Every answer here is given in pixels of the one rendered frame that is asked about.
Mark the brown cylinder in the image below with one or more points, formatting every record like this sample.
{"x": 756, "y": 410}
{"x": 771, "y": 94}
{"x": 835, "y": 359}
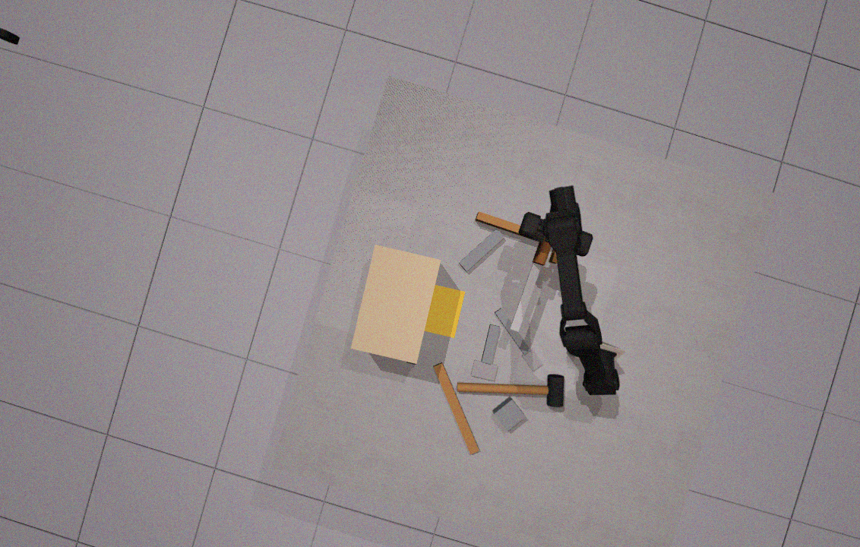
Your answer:
{"x": 539, "y": 260}

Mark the tan l-shaped wooden stick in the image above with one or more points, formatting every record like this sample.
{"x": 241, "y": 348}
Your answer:
{"x": 507, "y": 226}

